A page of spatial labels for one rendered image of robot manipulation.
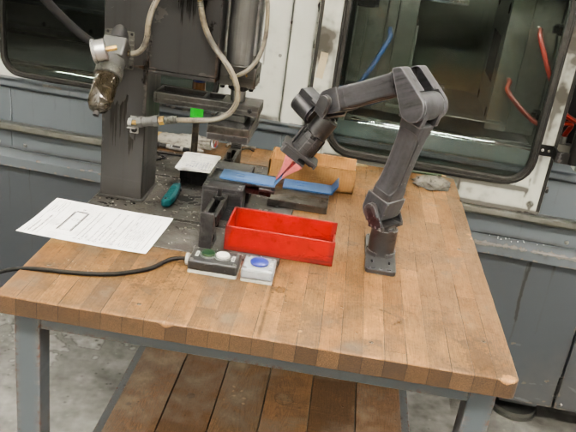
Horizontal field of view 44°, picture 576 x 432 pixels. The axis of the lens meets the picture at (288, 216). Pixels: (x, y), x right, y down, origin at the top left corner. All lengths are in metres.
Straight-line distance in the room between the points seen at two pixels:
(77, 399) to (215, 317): 1.32
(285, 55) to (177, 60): 0.71
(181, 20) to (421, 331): 0.88
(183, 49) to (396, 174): 0.57
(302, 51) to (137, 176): 0.79
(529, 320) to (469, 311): 1.10
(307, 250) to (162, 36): 0.60
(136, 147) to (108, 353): 1.22
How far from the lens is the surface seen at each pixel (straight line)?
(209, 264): 1.51
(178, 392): 2.32
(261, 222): 1.73
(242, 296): 1.46
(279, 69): 2.40
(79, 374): 2.76
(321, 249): 1.61
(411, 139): 1.58
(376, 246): 1.68
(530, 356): 2.74
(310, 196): 1.96
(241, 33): 1.72
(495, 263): 2.55
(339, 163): 2.17
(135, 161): 1.83
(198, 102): 1.77
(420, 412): 2.78
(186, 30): 1.72
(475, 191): 2.42
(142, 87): 1.77
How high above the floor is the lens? 1.62
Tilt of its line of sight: 23 degrees down
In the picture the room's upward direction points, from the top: 8 degrees clockwise
